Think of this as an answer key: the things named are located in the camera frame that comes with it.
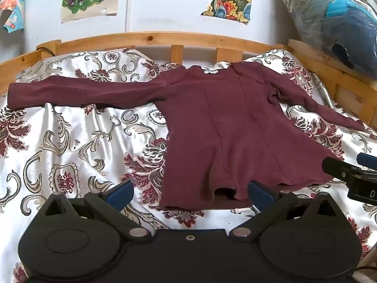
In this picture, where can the cartoon girl wall poster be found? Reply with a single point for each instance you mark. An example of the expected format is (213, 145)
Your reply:
(13, 0)

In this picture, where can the wooden bed frame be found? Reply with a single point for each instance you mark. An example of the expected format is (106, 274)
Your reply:
(123, 39)

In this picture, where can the maroon long-sleeve shirt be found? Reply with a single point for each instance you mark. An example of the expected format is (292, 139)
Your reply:
(229, 123)

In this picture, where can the white wall pipe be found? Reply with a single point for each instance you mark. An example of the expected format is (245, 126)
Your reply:
(129, 6)

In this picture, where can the floral satin blanket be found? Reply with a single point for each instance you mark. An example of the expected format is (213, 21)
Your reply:
(73, 141)

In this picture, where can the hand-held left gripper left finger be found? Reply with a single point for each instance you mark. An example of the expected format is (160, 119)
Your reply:
(119, 195)

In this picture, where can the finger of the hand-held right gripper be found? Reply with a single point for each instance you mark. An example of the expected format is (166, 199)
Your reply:
(337, 167)
(367, 160)

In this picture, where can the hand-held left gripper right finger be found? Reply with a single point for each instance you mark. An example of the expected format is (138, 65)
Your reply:
(259, 194)

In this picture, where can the clear bag with blue bedding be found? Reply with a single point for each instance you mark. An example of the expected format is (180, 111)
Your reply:
(338, 20)

